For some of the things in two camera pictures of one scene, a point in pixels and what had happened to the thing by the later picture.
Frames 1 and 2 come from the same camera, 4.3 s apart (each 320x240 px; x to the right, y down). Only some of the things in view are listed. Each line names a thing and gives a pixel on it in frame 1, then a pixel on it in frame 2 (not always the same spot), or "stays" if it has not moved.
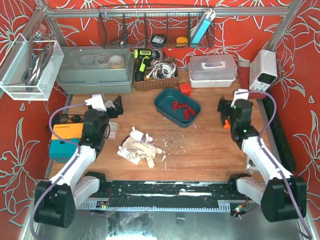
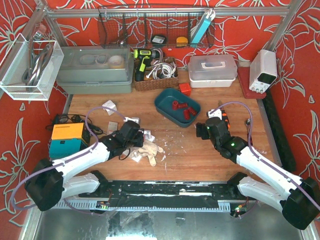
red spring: (186, 114) stays
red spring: (175, 105) stays
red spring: (192, 110) stays
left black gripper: (114, 107) → (139, 138)
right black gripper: (224, 107) → (201, 131)
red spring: (182, 105) stays
